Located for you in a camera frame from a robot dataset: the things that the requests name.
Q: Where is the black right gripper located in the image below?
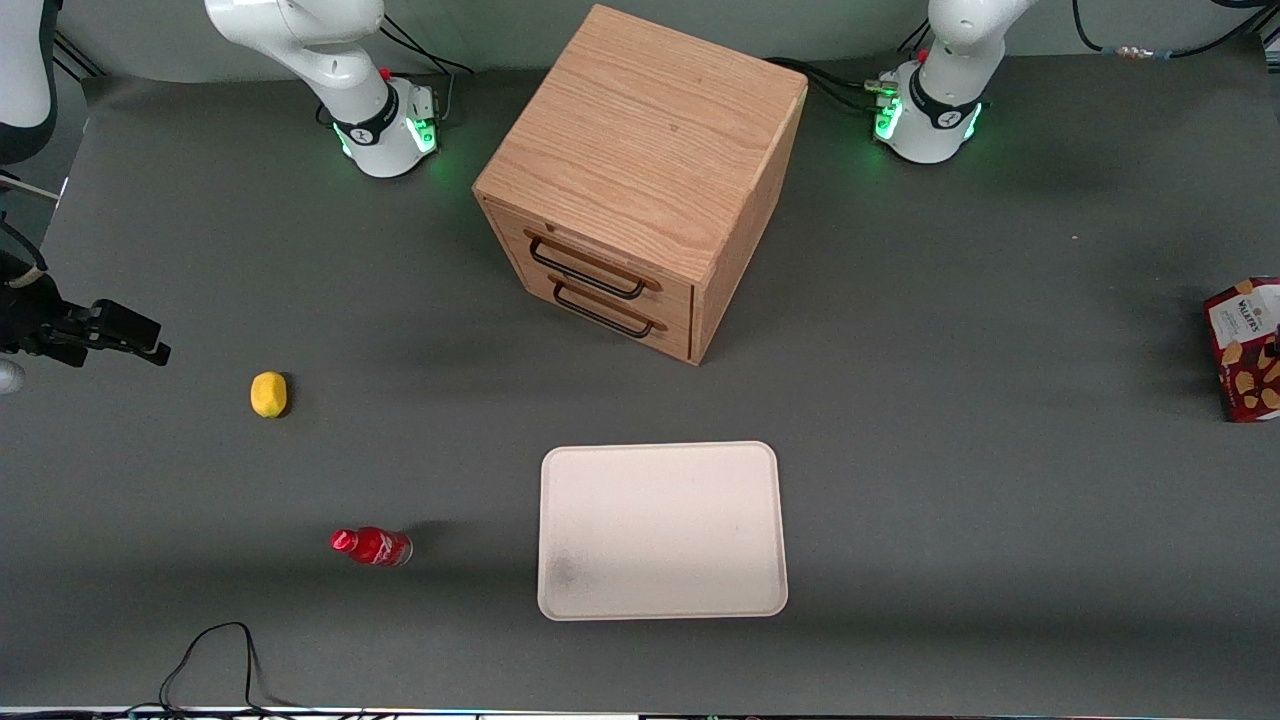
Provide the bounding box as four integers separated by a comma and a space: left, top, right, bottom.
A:
0, 255, 171, 366

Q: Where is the red tartan cookie box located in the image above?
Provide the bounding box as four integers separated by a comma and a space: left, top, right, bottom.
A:
1204, 277, 1280, 423

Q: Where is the cream plastic tray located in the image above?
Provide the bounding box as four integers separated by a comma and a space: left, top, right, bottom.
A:
537, 441, 790, 622

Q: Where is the yellow lemon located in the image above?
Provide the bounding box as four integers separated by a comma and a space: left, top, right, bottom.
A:
250, 371, 289, 419

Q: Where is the red soda bottle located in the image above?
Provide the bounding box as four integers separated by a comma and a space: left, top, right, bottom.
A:
330, 526, 414, 568

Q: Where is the wooden drawer cabinet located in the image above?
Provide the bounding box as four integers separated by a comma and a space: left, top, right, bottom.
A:
472, 3, 809, 367

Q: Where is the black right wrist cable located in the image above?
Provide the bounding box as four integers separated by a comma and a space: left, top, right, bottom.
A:
0, 218, 49, 291

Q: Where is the black looped table cable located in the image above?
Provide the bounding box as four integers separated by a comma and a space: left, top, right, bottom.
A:
158, 622, 311, 716

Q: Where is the black arm base cable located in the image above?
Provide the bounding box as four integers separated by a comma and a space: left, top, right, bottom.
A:
378, 12, 477, 126

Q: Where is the thick black base cable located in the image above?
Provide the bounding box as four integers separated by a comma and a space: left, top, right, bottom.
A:
765, 57, 901, 113

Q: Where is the wooden drawer with black handle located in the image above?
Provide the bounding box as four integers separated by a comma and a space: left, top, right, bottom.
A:
485, 200, 695, 323
497, 255, 695, 363

